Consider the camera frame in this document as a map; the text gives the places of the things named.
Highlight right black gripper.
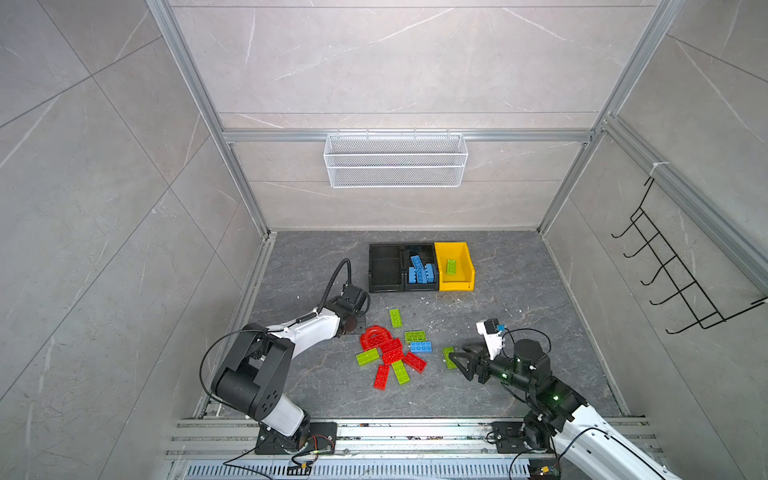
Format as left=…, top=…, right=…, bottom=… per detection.
left=449, top=341, right=537, bottom=397

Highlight black bin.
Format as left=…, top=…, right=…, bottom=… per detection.
left=401, top=243, right=439, bottom=291
left=368, top=243, right=405, bottom=293

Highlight yellow plastic bin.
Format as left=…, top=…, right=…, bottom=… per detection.
left=434, top=242, right=476, bottom=292

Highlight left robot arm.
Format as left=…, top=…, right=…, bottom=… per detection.
left=198, top=258, right=370, bottom=450

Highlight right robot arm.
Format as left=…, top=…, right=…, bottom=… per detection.
left=448, top=338, right=677, bottom=479

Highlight red arch lego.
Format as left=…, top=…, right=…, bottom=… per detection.
left=360, top=325, right=392, bottom=351

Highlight red lego lower right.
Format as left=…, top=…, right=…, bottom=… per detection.
left=403, top=352, right=427, bottom=373

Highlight red lego block center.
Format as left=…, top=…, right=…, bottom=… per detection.
left=380, top=338, right=404, bottom=365

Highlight red lego lower left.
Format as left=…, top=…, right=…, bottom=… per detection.
left=373, top=364, right=390, bottom=391

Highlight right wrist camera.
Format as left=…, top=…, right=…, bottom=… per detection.
left=476, top=318, right=505, bottom=360

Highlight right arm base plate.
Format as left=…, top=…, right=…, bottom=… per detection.
left=485, top=421, right=554, bottom=454

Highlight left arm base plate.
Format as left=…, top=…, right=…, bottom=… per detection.
left=255, top=421, right=338, bottom=455

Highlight white wire mesh basket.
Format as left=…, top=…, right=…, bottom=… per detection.
left=323, top=132, right=469, bottom=188

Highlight black wire hook rack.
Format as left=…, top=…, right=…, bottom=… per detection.
left=611, top=177, right=767, bottom=335

